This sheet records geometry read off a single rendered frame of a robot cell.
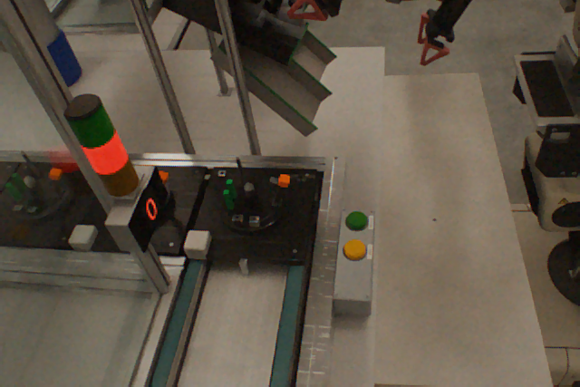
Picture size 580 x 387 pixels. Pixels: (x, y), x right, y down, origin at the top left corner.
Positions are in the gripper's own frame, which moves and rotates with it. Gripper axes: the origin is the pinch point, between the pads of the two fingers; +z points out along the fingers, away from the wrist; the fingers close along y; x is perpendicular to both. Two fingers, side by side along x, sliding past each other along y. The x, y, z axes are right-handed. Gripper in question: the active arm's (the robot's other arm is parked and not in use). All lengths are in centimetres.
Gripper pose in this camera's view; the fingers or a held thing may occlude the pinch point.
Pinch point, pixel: (294, 7)
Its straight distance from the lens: 108.2
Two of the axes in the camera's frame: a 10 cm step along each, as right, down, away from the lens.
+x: 5.6, 6.2, 5.6
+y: -1.9, 7.5, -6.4
